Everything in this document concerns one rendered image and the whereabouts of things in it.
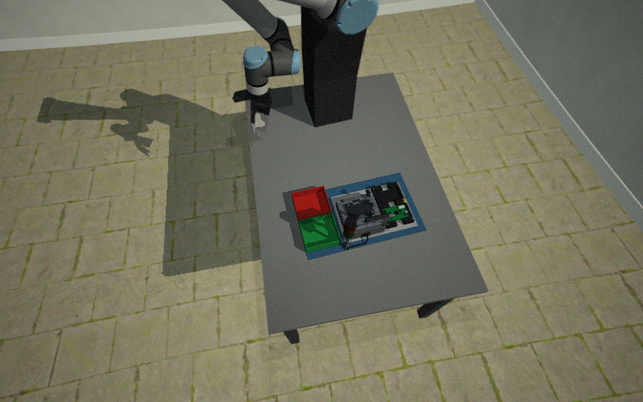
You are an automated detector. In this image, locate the green circuit board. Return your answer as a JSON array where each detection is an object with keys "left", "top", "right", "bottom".
[{"left": 383, "top": 204, "right": 409, "bottom": 222}]

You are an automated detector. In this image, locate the green bin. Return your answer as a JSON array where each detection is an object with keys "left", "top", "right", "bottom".
[{"left": 299, "top": 213, "right": 341, "bottom": 253}]

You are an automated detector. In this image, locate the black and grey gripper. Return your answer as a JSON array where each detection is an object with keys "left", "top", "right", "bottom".
[{"left": 250, "top": 88, "right": 272, "bottom": 135}]

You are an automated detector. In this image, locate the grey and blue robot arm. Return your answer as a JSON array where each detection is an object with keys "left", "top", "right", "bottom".
[{"left": 222, "top": 0, "right": 378, "bottom": 102}]

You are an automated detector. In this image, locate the red bin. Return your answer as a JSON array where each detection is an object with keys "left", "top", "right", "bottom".
[{"left": 292, "top": 186, "right": 332, "bottom": 221}]

